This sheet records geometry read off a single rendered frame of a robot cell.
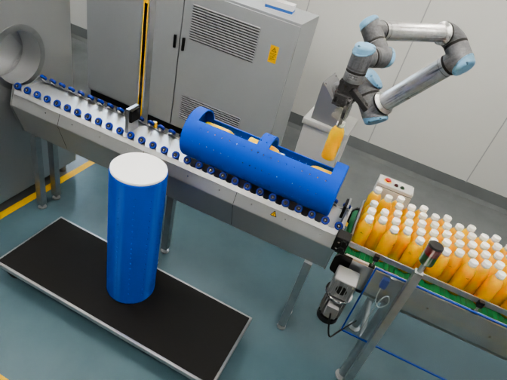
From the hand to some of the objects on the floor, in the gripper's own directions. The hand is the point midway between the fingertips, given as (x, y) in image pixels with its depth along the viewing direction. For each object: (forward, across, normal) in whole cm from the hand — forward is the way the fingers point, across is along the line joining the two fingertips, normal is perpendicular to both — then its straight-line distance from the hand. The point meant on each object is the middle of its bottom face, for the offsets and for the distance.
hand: (341, 122), depth 198 cm
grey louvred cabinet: (+147, -179, -176) cm, 291 cm away
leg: (+146, -6, -185) cm, 236 cm away
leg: (+146, -6, -87) cm, 170 cm away
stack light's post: (+145, +36, +57) cm, 160 cm away
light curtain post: (+146, -32, -131) cm, 199 cm away
